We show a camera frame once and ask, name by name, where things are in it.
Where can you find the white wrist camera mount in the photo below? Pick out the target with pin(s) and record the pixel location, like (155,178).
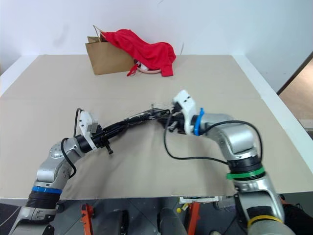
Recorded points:
(187,102)
(85,122)

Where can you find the red cloth garment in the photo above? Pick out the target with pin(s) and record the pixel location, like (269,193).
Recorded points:
(146,51)

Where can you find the orange clamp bar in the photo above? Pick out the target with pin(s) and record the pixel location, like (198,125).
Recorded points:
(86,218)
(193,218)

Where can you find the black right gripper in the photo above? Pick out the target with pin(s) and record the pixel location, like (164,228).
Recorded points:
(178,122)

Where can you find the brown paper bag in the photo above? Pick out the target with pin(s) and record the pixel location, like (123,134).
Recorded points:
(107,58)

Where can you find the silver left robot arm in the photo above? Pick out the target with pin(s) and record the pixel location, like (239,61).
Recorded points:
(53,169)

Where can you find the blue wrist clip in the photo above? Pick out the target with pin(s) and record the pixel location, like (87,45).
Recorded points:
(198,122)

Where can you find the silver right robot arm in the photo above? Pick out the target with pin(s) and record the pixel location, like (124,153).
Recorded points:
(234,137)

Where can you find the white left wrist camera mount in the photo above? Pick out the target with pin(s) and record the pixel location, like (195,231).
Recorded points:
(85,122)

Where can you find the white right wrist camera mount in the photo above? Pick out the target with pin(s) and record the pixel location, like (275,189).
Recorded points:
(187,102)

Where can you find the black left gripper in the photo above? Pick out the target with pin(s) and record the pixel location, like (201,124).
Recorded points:
(99,138)

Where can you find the white pink round object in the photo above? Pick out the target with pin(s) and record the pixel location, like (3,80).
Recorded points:
(149,71)

